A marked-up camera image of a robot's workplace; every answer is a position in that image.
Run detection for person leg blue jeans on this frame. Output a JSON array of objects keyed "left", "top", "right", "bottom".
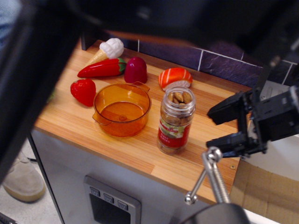
[{"left": 0, "top": 0, "right": 22, "bottom": 51}]

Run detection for toy ice cream cone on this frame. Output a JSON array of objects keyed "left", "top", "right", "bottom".
[{"left": 85, "top": 38, "right": 124, "bottom": 66}]

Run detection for toy salmon sushi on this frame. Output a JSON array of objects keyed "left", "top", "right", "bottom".
[{"left": 158, "top": 67, "right": 193, "bottom": 91}]

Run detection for red toy strawberry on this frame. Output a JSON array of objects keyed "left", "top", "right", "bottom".
[{"left": 70, "top": 78, "right": 96, "bottom": 107}]

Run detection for grey toy oven control panel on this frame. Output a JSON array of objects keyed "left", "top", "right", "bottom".
[{"left": 84, "top": 175, "right": 142, "bottom": 224}]

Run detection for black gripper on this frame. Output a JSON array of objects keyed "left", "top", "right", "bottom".
[{"left": 206, "top": 85, "right": 299, "bottom": 158}]

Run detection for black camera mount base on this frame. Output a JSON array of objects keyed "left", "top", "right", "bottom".
[{"left": 181, "top": 203, "right": 250, "bottom": 224}]

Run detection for beige suede shoe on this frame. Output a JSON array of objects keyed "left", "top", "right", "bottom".
[{"left": 2, "top": 152, "right": 46, "bottom": 203}]

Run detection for dark red toy egg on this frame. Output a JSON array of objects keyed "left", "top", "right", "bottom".
[{"left": 124, "top": 57, "right": 148, "bottom": 84}]

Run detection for clear almond jar red label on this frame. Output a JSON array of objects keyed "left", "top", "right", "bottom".
[{"left": 158, "top": 87, "right": 196, "bottom": 155}]

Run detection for red toy chili pepper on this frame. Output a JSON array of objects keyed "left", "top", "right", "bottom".
[{"left": 77, "top": 58, "right": 127, "bottom": 78}]

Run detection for metal clamp screw handle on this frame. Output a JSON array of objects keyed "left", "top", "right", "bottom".
[{"left": 185, "top": 147, "right": 231, "bottom": 205}]

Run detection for dark side panel board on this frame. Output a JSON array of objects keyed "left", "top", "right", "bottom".
[{"left": 81, "top": 32, "right": 97, "bottom": 50}]

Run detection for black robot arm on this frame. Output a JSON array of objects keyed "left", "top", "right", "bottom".
[{"left": 0, "top": 0, "right": 299, "bottom": 179}]

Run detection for orange transparent plastic pot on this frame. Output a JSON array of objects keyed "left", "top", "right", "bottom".
[{"left": 93, "top": 82, "right": 151, "bottom": 137}]

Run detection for green toy cabbage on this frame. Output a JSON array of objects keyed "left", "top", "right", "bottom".
[{"left": 47, "top": 90, "right": 56, "bottom": 103}]

